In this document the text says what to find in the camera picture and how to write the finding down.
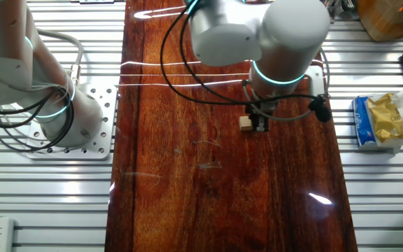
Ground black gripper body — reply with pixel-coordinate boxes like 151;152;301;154
245;97;280;119

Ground small beige wooden block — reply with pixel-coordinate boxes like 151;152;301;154
239;115;253;132

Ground reddish glossy wooden board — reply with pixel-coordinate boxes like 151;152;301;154
104;0;359;252

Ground blue gold tissue pack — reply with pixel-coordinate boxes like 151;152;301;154
351;85;403;152

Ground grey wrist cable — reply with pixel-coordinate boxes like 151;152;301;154
241;47;331;123

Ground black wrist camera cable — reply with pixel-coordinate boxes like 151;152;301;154
159;0;333;124

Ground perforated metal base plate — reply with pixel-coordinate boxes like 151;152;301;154
24;83;119;162

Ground thick grey base cable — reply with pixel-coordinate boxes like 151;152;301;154
36;29;85;87

